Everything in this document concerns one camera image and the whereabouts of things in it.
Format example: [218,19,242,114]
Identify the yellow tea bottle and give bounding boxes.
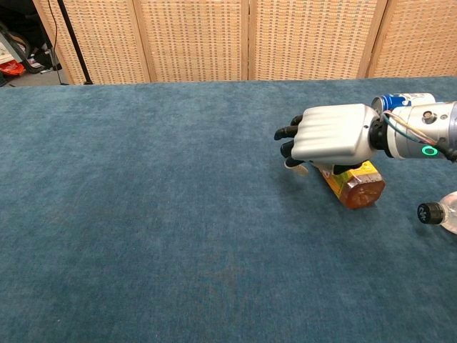
[310,160,386,211]

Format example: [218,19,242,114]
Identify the blue table cloth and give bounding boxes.
[0,76,457,343]

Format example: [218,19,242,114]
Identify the black office chair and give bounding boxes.
[21,21,61,74]

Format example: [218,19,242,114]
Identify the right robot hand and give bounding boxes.
[273,103,381,178]

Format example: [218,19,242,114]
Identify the thin black floor cable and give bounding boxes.
[47,0,69,86]

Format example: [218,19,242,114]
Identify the clear bottle white red label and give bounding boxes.
[416,190,457,236]

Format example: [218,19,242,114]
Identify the blue and white can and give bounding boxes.
[371,92,437,110]

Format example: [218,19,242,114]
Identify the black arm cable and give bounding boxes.
[430,137,457,161]

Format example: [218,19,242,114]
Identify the orange plastic bag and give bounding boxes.
[0,61,26,78]

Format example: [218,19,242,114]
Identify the black tripod stand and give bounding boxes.
[56,0,94,86]

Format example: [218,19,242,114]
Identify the wicker folding screen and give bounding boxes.
[32,0,457,86]

